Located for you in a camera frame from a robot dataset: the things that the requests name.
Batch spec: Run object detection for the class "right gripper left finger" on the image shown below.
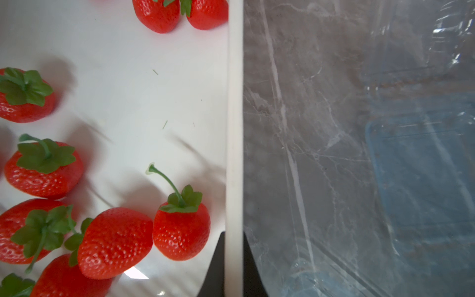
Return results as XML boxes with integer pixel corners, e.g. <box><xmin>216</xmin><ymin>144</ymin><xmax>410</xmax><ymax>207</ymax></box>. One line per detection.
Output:
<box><xmin>198</xmin><ymin>231</ymin><xmax>225</xmax><ymax>297</ymax></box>

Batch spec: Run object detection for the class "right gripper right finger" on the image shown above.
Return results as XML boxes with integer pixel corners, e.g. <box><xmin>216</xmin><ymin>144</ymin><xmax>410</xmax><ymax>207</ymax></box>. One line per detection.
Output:
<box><xmin>243</xmin><ymin>233</ymin><xmax>268</xmax><ymax>297</ymax></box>

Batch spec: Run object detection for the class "white perforated plastic basket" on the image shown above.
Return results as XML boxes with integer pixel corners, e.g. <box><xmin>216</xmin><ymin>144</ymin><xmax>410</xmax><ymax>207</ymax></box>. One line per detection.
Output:
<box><xmin>1</xmin><ymin>1</ymin><xmax>242</xmax><ymax>297</ymax></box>

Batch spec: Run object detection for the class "strawberry five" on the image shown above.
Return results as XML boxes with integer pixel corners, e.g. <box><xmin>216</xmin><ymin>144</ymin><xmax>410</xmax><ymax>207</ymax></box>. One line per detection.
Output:
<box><xmin>146</xmin><ymin>163</ymin><xmax>211</xmax><ymax>261</ymax></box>

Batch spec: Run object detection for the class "strawberry six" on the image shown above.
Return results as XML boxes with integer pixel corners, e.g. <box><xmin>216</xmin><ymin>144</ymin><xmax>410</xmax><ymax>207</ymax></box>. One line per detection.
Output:
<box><xmin>64</xmin><ymin>207</ymin><xmax>153</xmax><ymax>280</ymax></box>

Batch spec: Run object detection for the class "strawberry eight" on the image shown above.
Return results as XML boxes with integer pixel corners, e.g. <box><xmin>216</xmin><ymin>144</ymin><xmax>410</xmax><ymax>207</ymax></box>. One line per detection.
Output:
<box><xmin>1</xmin><ymin>254</ymin><xmax>114</xmax><ymax>297</ymax></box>

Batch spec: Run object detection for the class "strawberry seven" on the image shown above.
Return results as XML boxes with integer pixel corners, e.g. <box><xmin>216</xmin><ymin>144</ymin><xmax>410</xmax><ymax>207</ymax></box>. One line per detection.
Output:
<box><xmin>1</xmin><ymin>199</ymin><xmax>75</xmax><ymax>274</ymax></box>

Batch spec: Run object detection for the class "strawberry four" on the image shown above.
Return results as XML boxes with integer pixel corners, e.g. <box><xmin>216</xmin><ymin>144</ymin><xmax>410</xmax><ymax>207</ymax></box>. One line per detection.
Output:
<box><xmin>4</xmin><ymin>134</ymin><xmax>84</xmax><ymax>200</ymax></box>

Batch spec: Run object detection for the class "clear plastic clamshell container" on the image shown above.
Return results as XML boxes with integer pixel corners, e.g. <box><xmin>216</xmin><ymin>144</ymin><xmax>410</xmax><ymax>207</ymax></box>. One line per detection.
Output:
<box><xmin>293</xmin><ymin>1</ymin><xmax>475</xmax><ymax>297</ymax></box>

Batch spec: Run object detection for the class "strawberry three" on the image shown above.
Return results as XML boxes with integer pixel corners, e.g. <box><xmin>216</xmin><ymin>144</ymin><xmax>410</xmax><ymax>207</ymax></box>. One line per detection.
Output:
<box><xmin>1</xmin><ymin>68</ymin><xmax>56</xmax><ymax>123</ymax></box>

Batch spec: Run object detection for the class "strawberry two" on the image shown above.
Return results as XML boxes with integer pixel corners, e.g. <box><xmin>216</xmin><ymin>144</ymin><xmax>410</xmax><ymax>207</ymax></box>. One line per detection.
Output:
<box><xmin>180</xmin><ymin>0</ymin><xmax>229</xmax><ymax>30</ymax></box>

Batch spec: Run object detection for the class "strawberry one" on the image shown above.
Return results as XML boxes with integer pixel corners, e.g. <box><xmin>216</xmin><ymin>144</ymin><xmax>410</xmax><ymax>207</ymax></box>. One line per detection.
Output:
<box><xmin>132</xmin><ymin>0</ymin><xmax>181</xmax><ymax>33</ymax></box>

